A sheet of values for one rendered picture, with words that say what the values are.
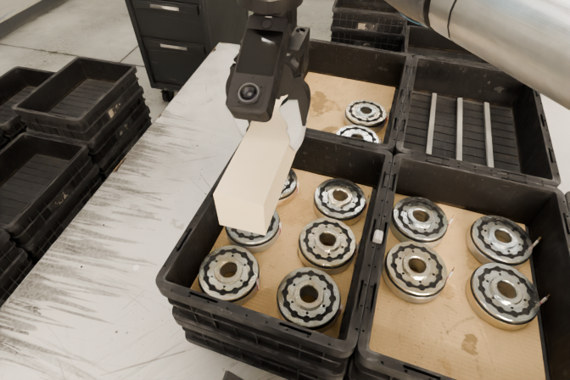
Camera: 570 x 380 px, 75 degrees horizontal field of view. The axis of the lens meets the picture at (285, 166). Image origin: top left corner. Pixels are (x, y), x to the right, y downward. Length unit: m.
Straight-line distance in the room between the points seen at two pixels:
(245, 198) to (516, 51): 0.29
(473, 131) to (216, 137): 0.70
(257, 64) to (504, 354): 0.56
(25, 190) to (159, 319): 1.00
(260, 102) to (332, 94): 0.71
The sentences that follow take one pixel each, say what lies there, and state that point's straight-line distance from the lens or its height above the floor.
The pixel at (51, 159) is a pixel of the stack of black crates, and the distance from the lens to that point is 1.77.
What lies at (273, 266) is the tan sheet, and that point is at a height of 0.83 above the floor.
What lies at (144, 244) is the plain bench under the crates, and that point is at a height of 0.70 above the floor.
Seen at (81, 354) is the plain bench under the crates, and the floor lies 0.70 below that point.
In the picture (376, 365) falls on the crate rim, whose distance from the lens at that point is 0.54.
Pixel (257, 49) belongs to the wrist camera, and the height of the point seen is 1.24.
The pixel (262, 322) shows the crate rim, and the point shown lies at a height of 0.93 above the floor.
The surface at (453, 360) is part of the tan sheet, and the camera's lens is 0.68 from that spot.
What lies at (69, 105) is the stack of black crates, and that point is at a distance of 1.83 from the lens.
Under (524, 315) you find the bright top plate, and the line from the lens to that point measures 0.72.
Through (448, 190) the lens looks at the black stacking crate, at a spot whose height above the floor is 0.87.
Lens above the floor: 1.44
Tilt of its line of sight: 46 degrees down
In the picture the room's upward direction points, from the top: straight up
